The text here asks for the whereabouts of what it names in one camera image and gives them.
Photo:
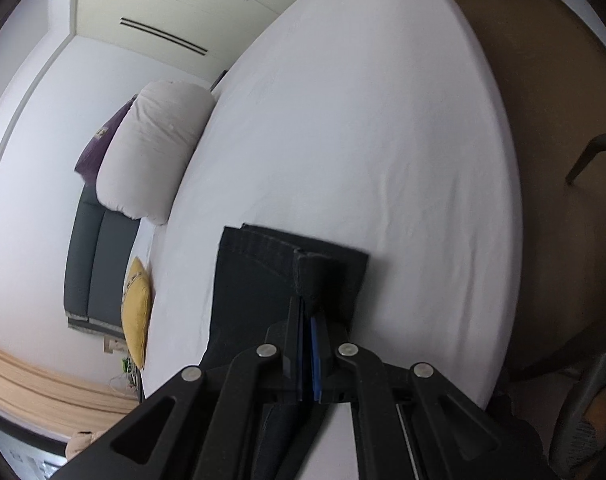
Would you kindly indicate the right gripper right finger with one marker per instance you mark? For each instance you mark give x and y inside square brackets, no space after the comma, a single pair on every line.
[319,356]

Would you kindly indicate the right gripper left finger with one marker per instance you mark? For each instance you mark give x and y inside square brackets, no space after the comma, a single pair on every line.
[287,336]

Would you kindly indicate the black denim pants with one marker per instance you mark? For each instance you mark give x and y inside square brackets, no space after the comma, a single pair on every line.
[258,272]

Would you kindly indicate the yellow cushion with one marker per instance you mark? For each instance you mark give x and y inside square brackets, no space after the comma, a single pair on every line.
[136,311]

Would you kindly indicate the dark grey headboard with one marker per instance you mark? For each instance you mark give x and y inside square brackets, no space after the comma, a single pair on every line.
[96,267]

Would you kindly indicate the white folded duvet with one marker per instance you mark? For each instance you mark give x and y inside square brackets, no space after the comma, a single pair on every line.
[151,149]

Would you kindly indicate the white bed mattress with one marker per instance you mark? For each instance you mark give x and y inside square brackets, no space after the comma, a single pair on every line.
[375,125]

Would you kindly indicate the beige curtain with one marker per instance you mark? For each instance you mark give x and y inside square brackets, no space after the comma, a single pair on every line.
[58,402]

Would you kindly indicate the purple pillow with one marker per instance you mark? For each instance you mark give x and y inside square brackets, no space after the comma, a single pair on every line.
[90,161]

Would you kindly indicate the cream wardrobe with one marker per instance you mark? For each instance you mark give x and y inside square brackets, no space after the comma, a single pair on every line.
[201,37]

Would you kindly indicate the black chair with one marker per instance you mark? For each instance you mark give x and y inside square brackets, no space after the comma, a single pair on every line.
[594,147]

